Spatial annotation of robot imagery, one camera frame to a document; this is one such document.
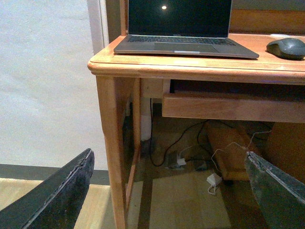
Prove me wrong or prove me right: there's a wooden keyboard tray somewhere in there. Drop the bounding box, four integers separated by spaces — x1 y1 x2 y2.
162 80 305 123

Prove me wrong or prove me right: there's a wooden rolling stand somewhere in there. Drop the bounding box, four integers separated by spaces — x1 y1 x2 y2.
205 122 262 181

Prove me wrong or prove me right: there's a black cable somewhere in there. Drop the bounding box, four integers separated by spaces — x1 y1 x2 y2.
149 97 229 167

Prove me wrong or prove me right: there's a dark grey logi mouse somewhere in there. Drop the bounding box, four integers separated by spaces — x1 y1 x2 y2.
266 38 305 60

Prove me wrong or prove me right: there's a wooden desk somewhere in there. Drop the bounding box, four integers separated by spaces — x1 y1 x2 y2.
88 0 305 229

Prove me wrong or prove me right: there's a white plug on power strip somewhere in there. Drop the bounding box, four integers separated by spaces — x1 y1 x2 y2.
177 158 186 166

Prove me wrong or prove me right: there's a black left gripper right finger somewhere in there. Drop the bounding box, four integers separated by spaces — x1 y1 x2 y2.
245 151 305 229

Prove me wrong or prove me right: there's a grey laptop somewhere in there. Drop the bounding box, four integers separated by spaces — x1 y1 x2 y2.
114 0 259 59

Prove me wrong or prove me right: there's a white cable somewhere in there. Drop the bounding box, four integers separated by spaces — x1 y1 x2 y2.
207 130 272 197

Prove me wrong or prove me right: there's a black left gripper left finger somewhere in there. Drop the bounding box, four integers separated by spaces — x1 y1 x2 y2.
0 148 94 229

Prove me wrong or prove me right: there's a white power adapter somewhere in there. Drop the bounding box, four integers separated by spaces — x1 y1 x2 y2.
206 173 222 187

